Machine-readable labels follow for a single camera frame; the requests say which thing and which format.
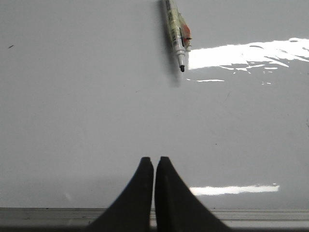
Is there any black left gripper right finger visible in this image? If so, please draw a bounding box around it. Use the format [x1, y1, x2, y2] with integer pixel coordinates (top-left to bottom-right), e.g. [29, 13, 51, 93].
[154, 157, 232, 232]

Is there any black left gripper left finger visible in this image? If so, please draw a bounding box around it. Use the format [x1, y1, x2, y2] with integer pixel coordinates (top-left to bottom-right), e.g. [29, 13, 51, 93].
[84, 157, 154, 232]

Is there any white whiteboard marker pen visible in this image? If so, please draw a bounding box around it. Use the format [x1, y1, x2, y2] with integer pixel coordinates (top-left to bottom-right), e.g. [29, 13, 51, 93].
[162, 0, 192, 72]

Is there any white whiteboard with aluminium frame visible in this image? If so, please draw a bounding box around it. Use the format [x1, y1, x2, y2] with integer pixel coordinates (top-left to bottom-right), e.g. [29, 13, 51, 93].
[0, 0, 309, 230]

